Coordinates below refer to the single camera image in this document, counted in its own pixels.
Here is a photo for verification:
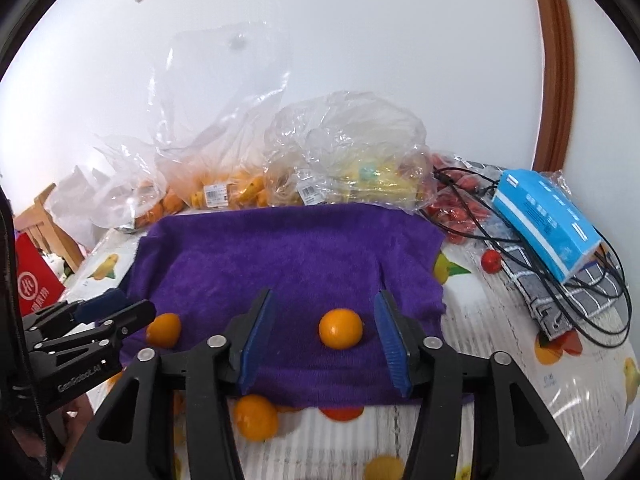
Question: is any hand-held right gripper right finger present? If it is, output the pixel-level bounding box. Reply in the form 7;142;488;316
374;289;586;480

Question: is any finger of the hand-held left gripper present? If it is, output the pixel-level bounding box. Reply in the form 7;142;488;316
30;300;157;366
22;287;127;341

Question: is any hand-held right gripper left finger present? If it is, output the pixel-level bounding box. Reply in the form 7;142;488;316
60;287;278;480

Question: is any small orange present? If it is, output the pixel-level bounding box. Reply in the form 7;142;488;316
233;394;279;442
318;308;364;351
145;312;182;349

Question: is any purple towel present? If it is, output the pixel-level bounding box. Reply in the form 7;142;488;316
120;203;473;408

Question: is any wooden chair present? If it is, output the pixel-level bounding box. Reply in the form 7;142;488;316
14;182;86;273

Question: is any clear bag of leafy mandarins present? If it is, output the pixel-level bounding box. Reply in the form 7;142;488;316
92;132;188;233

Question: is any mango printed tablecloth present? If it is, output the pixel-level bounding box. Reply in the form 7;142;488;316
60;220;640;480

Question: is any white plastic bag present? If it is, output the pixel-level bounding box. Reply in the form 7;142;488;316
47;165;116;241

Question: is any clear bag of cherry tomatoes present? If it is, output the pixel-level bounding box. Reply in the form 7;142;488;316
420;152;501;246

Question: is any clear bag of kumquats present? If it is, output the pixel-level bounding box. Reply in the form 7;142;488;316
150;22;291;208

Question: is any grey checked cloth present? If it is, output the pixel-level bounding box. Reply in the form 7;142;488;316
465;160;626;341

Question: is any clear bag of yellow produce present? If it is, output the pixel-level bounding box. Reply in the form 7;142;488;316
264;91;432;213

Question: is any blue tissue pack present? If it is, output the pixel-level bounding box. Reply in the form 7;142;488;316
491;169;603;283

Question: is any black cable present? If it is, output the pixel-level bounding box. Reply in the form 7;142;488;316
432;165;632;348

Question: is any brown wooden door frame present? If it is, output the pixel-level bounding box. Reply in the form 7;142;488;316
527;0;576;173

